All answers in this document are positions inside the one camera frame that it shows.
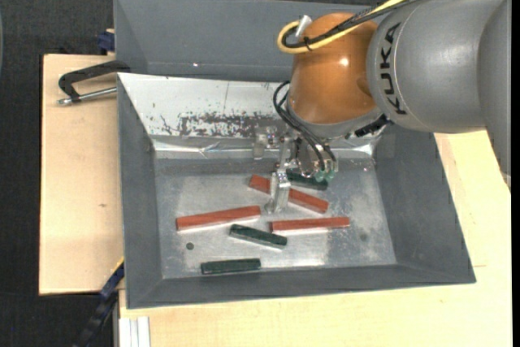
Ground grey metal bin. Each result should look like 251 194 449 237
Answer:
112 0 477 310

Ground red-brown flat block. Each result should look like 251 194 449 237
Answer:
248 173 330 215
175 205 262 233
268 215 351 235

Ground black cylinder on white bracket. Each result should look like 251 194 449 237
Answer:
344 114 389 140

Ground pale wood flat board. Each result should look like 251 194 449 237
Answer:
38 54 128 296

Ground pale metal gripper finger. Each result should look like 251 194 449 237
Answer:
253 126 279 161
263 170 293 215

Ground dark green flat block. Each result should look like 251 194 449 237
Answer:
200 257 262 276
286 169 329 192
228 223 288 250

